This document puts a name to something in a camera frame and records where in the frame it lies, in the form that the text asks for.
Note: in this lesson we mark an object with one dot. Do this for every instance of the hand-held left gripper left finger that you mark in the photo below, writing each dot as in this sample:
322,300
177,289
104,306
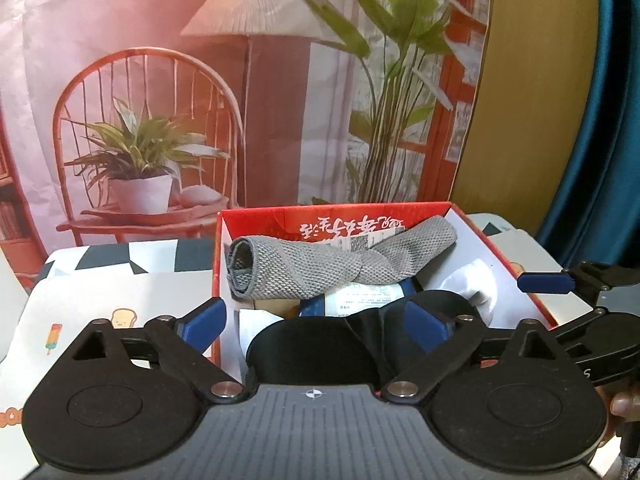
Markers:
205,317

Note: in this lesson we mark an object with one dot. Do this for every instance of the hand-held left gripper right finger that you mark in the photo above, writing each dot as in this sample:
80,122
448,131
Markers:
425,322

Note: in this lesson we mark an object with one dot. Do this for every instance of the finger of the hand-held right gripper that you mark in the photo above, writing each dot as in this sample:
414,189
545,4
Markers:
545,283
615,345

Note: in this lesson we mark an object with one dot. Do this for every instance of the white sock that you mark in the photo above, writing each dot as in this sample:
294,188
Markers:
475,280
260,330

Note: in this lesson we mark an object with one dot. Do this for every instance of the grey mesh sock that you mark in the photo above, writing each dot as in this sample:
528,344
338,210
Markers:
300,265

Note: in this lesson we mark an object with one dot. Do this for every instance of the black sock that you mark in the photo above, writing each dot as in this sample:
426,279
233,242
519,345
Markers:
310,350

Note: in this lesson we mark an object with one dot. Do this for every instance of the red strawberry cardboard box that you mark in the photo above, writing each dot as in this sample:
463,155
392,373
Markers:
280,220

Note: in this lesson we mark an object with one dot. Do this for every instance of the person's right hand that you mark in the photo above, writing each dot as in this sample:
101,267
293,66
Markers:
626,402

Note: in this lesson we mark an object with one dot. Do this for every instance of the printed bear table mat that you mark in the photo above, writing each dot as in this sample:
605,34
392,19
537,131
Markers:
100,300

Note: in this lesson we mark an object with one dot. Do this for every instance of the blue curtain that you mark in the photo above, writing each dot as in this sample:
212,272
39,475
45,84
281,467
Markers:
600,110

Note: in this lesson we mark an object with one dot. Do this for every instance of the yellow wooden board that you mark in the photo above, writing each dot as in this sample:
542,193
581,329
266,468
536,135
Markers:
525,85

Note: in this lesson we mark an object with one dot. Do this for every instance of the printed room scene backdrop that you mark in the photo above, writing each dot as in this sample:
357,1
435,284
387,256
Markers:
250,110

